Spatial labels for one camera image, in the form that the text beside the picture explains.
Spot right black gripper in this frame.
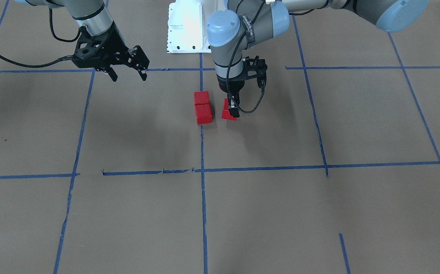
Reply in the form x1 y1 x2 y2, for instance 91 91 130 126
92 27 150 83

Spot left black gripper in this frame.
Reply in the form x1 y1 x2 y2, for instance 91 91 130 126
217 75 246 118

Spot red block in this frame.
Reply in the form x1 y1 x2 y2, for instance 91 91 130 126
221 98 237 120
193 91 210 106
194 104 213 125

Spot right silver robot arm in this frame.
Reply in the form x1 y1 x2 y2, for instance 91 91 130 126
18 0 150 82

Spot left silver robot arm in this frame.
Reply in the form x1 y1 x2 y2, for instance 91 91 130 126
206 0 429 118

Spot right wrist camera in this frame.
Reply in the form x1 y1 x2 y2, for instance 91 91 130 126
71 34 107 69

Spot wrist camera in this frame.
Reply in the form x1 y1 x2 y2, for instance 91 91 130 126
242 55 267 89
71 34 107 69

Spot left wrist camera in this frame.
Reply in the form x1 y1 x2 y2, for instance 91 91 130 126
242 55 267 89

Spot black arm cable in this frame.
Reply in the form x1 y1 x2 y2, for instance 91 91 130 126
0 8 83 69

